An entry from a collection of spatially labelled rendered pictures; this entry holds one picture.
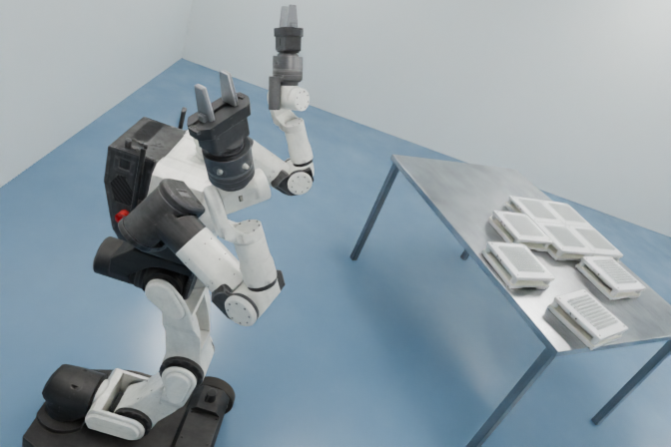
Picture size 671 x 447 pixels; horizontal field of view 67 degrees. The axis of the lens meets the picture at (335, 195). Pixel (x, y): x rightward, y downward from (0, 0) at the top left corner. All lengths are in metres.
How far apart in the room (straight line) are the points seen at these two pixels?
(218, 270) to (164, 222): 0.16
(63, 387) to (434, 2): 4.54
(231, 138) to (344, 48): 4.62
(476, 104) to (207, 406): 4.37
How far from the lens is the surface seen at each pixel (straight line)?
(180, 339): 1.69
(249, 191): 0.98
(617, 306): 2.90
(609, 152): 6.34
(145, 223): 1.16
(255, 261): 1.05
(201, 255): 1.13
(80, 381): 2.07
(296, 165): 1.60
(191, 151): 1.35
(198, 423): 2.20
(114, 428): 2.06
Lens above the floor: 2.03
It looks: 29 degrees down
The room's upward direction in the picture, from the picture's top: 22 degrees clockwise
